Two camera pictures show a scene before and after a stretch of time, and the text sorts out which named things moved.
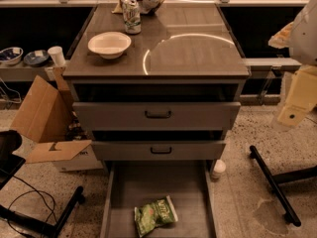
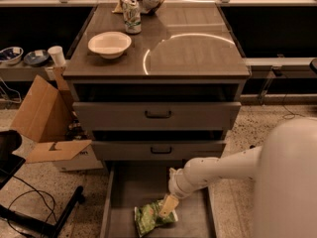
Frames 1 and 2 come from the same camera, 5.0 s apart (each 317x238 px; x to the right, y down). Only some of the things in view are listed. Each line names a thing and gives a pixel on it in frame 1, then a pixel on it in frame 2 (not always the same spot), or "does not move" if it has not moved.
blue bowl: x=36 y=58 does not move
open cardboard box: x=45 y=116 does not move
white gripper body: x=305 y=39 → x=175 y=185
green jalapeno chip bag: x=151 y=215 does not move
